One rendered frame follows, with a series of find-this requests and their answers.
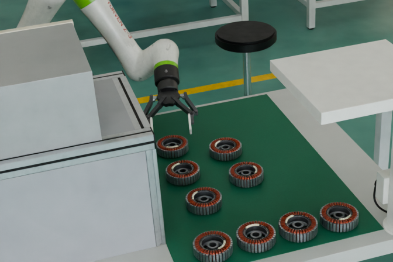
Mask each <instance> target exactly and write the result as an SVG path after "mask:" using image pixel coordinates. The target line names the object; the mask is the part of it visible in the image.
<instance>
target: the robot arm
mask: <svg viewBox="0 0 393 262"><path fill-rule="evenodd" d="M65 1H66V0H28V2H27V5H26V7H25V10H24V13H23V15H22V17H21V19H20V21H19V23H18V25H17V27H16V28H19V27H26V26H33V25H40V24H44V23H50V22H51V20H52V19H53V17H54V16H55V14H56V13H57V11H58V10H59V9H60V7H61V6H62V4H63V3H64V2H65ZM73 1H74V2H75V4H76V5H77V6H78V7H79V8H80V10H81V12H82V13H83V14H84V15H85V16H86V17H87V18H88V19H89V20H90V21H91V23H92V24H93V25H94V26H95V27H96V29H97V30H98V32H99V33H100V34H101V35H102V37H103V38H104V39H105V40H106V42H107V44H109V46H110V48H111V49H112V51H113V52H114V54H115V55H116V56H117V58H118V60H119V61H120V63H121V65H122V67H123V68H124V70H125V72H126V74H127V76H128V77H129V78H130V79H132V80H133V81H144V80H146V79H148V78H149V77H151V76H152V75H154V82H155V86H156V87H157V90H158V95H157V96H153V95H150V98H149V101H148V103H147V105H146V107H145V109H144V111H143V112H144V114H145V116H146V118H147V120H148V122H149V124H150V126H151V128H152V130H153V120H152V118H153V117H154V116H155V114H156V113H157V112H158V111H159V110H160V109H161V108H162V107H163V106H165V107H168V106H174V105H175V106H177V107H178V108H180V109H181V110H182V111H184V112H185V113H186V114H187V115H188V122H189V133H190V134H192V129H191V125H193V124H194V116H195V115H196V116H197V115H198V110H197V108H196V107H195V105H194V104H193V103H192V102H191V100H190V99H189V98H188V95H187V92H184V93H183V94H179V93H178V85H179V83H180V78H179V72H178V58H179V49H178V46H177V45H176V44H175V43H174V42H173V41H172V40H170V39H160V40H158V41H156V42H155V43H153V44H152V45H151V46H149V47H148V48H146V49H144V50H142V49H141V48H140V47H139V46H138V44H137V43H136V41H135V40H134V38H133V37H132V36H131V34H130V33H129V31H128V30H127V29H126V27H125V26H124V24H123V23H122V21H121V19H120V18H119V16H118V14H117V13H116V11H115V10H114V8H113V6H112V4H111V2H110V0H73ZM180 98H182V99H183V100H185V102H186V103H187V105H188V106H189V107H190V109H191V110H190V109H189V108H188V107H186V106H185V105H184V104H183V103H182V102H181V101H180V100H179V99H180ZM155 100H158V103H157V105H156V106H155V107H154V108H153V109H152V110H151V112H150V113H149V111H150V109H151V107H152V105H153V102H155ZM148 113H149V114H148Z"/></svg>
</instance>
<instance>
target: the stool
mask: <svg viewBox="0 0 393 262"><path fill-rule="evenodd" d="M276 40H277V31H276V30H275V28H273V27H272V26H271V25H269V24H267V23H264V22H258V21H249V20H248V21H239V22H233V23H229V24H226V25H224V26H222V27H220V28H219V29H218V30H217V31H216V33H215V43H216V44H217V45H218V46H219V47H220V48H222V49H224V50H227V51H231V52H235V53H243V83H244V96H249V95H251V61H250V53H251V52H257V51H261V50H264V49H267V48H269V47H271V46H272V45H273V44H274V43H275V42H276Z"/></svg>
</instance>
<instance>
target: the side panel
mask: <svg viewBox="0 0 393 262"><path fill-rule="evenodd" d="M145 152H146V162H147V172H148V178H149V188H150V198H151V208H152V214H153V224H154V234H155V240H156V246H159V245H160V244H162V245H164V244H166V235H165V229H164V218H163V207H162V201H161V190H160V179H159V173H158V162H157V152H156V149H151V150H146V151H145Z"/></svg>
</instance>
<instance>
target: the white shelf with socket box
mask: <svg viewBox="0 0 393 262"><path fill-rule="evenodd" d="M270 71H271V72H272V73H273V74H274V75H275V76H276V77H277V78H278V80H279V81H280V82H281V83H282V84H283V85H284V86H285V87H286V88H287V89H288V90H289V92H290V93H291V94H292V95H293V96H294V97H296V99H297V100H298V101H299V102H300V103H301V104H302V105H303V106H304V107H305V108H306V109H307V111H308V112H309V113H310V114H311V115H312V116H313V117H314V118H315V119H316V120H317V121H318V122H319V123H320V124H321V125H325V124H328V123H333V122H339V121H343V120H348V119H353V118H359V117H362V116H368V115H373V114H376V113H382V112H388V111H393V44H392V43H390V42H389V41H388V40H386V39H384V40H378V41H374V42H368V43H362V44H356V45H352V46H346V47H339V48H336V49H330V50H324V51H317V52H313V53H307V54H301V55H297V56H291V57H285V58H279V59H275V60H270ZM374 185H375V187H374V192H373V199H374V202H375V204H376V206H377V207H378V208H379V209H380V210H382V211H383V212H385V213H387V217H386V218H385V219H384V220H383V224H382V225H383V228H384V230H385V231H386V232H387V233H389V234H391V235H393V135H392V151H391V167H390V168H389V169H386V170H381V171H377V179H376V181H375V183H374ZM375 192H376V193H375ZM375 197H376V198H377V199H378V200H379V201H380V202H381V203H382V204H388V208H387V211H386V210H385V209H382V208H381V207H380V206H379V205H378V204H377V201H376V199H375Z"/></svg>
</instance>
